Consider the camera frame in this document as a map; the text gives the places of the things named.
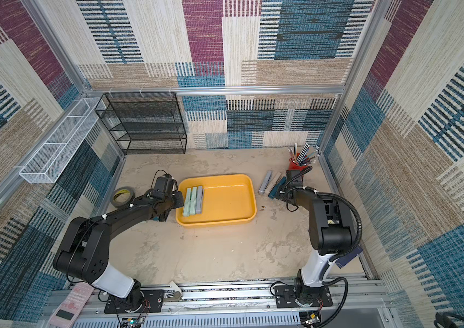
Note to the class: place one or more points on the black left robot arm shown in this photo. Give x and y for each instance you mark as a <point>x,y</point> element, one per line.
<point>84,252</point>

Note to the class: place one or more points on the grey pruning pliers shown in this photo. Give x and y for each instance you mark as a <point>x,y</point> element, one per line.
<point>199,200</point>
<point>265,182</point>

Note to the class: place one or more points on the dark blue booklet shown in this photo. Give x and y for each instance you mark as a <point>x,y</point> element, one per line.
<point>345,260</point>

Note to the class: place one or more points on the black yellow tape roll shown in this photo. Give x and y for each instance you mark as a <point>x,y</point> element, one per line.
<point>122,197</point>

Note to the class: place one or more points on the white wire mesh basket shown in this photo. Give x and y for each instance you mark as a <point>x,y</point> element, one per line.
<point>46,165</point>

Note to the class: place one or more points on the red pen holder cup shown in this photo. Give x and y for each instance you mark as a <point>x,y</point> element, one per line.
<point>294,166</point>

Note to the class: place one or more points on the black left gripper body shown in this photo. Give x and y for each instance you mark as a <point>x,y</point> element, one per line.
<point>175,202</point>

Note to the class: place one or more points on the pink calculator device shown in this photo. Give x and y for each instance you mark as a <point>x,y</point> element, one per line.
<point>68,311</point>

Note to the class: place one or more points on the black wire mesh shelf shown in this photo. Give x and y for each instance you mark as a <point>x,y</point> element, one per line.
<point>144,122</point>

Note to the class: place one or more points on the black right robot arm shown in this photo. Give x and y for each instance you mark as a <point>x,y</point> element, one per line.
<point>334,229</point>

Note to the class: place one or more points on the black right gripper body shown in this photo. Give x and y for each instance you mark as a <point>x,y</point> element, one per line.
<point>283,189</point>

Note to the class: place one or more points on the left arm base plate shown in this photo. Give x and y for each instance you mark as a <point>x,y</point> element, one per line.
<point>143,302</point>

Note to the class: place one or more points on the yellow plastic storage tray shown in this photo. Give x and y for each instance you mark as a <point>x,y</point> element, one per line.
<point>228,199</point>

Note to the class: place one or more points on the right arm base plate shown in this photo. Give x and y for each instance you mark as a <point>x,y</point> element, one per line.
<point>298,297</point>

